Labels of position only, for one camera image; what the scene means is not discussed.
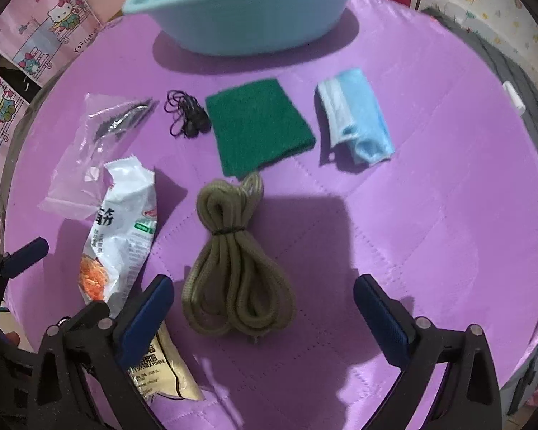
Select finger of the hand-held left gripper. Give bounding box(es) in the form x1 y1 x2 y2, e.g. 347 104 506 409
0 237 50 278

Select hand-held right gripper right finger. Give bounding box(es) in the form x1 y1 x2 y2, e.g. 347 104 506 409
353 274 503 430

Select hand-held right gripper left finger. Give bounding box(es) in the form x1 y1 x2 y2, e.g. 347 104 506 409
27 274 175 430

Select gold snack packet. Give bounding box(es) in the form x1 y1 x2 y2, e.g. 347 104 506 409
126 321 204 401

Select white snack packet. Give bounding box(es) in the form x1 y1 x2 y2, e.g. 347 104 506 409
80 154 159 319

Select olive rope bundle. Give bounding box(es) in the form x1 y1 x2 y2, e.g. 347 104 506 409
180 171 297 339

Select clear plastic zip bag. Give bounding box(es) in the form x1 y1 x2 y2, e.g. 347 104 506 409
38 93 157 220

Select black hair ties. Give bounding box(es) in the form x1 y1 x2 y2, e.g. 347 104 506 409
164 89 212 140

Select light blue small packet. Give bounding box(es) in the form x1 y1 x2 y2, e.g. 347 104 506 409
315 69 394 166

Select light blue plastic basin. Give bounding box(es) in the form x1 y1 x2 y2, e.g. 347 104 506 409
122 0 378 57

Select pink cartoon curtain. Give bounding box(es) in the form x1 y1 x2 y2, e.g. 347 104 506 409
0 0 126 245

